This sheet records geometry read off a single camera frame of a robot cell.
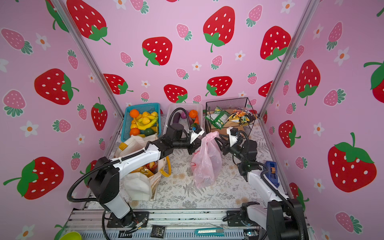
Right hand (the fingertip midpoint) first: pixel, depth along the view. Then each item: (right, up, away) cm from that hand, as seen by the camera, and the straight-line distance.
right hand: (217, 136), depth 78 cm
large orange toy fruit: (-55, +2, +26) cm, 61 cm away
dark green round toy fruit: (-44, +2, +23) cm, 50 cm away
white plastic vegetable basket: (-26, +17, +41) cm, 51 cm away
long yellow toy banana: (-50, +6, +29) cm, 58 cm away
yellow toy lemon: (-48, +10, +29) cm, 57 cm away
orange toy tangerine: (-59, +16, +34) cm, 70 cm away
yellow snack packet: (-39, -18, 0) cm, 43 cm away
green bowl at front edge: (-69, -45, -10) cm, 83 cm away
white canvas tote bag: (-38, -23, -7) cm, 45 cm away
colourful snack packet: (+15, +12, +12) cm, 23 cm away
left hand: (-6, -3, 0) cm, 7 cm away
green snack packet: (+3, +11, +15) cm, 19 cm away
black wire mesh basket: (+16, +23, +42) cm, 50 cm away
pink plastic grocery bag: (-6, -12, -5) cm, 15 cm away
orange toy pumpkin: (-14, +16, +37) cm, 43 cm away
